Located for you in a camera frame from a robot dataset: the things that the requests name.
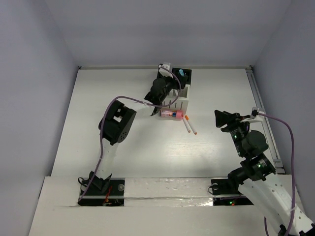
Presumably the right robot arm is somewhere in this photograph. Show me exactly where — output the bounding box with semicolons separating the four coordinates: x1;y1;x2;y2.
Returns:
215;108;315;236

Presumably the foil covered front board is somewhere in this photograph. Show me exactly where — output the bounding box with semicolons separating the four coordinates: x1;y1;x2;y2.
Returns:
124;177;214;207

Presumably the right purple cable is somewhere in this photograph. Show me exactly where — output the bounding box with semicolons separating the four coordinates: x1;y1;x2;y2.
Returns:
252;110;297;236

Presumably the orange white pen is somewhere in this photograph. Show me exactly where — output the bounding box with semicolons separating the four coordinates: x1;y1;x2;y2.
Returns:
185;115;197;135

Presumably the pink capped tube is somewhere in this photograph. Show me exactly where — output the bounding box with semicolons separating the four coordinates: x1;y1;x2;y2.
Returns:
159;110;184;120

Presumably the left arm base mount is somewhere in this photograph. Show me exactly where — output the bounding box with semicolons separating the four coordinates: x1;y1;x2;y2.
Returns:
78;178;125;207

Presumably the right aluminium rail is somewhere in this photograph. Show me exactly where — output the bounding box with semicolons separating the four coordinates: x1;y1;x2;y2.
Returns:
246;69;286;175

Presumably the purple cable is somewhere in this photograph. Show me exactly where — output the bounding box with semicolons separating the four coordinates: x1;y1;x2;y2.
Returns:
78;63;183;195
252;110;297;236

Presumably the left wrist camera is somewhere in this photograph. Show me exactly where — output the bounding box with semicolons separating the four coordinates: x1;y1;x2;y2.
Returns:
158;62;173;78

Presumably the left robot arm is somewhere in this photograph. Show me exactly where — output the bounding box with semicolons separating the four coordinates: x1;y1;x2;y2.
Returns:
85;70;190;195

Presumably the black organizer container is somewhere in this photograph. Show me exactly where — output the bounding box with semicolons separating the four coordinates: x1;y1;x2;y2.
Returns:
157;67;192;85

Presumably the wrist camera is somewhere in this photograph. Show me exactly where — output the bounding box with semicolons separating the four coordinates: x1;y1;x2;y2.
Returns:
158;62;173;78
251;107;265;122

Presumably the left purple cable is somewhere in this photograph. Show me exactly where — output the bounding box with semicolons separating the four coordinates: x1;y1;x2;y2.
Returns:
78;63;183;195

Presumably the white organizer container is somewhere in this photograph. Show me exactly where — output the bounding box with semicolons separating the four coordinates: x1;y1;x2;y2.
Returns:
162;84;190;113

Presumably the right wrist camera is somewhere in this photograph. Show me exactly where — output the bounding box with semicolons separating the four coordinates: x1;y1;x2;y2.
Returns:
251;107;265;122

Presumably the back wall rail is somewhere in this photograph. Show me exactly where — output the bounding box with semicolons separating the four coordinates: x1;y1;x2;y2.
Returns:
78;65;253;70

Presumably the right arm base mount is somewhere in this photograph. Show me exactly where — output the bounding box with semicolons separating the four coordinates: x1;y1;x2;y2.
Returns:
208;177;253;207

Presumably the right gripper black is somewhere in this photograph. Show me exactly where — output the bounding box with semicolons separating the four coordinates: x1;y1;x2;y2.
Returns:
214;109;251;156

